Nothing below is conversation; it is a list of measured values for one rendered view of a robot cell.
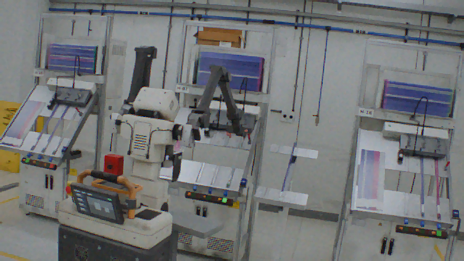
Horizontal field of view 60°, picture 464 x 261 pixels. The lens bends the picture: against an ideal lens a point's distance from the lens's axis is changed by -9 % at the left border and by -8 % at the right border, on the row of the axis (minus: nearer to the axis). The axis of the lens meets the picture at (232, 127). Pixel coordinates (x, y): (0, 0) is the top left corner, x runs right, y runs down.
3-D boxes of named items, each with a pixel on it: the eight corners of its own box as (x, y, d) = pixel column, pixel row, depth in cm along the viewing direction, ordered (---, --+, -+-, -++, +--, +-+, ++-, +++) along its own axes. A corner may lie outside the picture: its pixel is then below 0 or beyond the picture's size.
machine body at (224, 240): (238, 268, 333) (248, 195, 325) (156, 251, 348) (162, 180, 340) (253, 241, 396) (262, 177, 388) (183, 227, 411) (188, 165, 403)
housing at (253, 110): (258, 126, 341) (258, 114, 331) (199, 118, 352) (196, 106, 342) (260, 119, 347) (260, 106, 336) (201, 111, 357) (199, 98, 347)
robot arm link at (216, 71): (209, 59, 255) (225, 59, 252) (215, 72, 266) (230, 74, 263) (185, 122, 234) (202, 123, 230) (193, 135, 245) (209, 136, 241)
